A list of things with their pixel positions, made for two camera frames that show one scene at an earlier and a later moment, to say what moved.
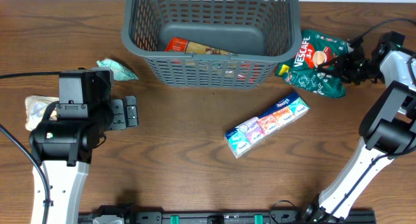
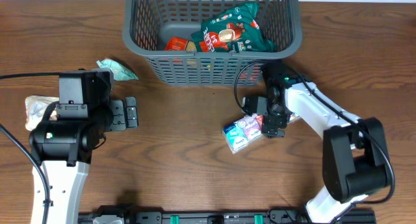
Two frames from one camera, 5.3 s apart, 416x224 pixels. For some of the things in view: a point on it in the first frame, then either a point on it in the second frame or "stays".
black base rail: x=126 y=213 stays
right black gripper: x=343 y=73 to x=280 y=123
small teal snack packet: x=119 y=73 stays
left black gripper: x=131 y=120 stays
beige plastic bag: x=36 y=106 stays
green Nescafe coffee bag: x=313 y=50 to x=237 y=28
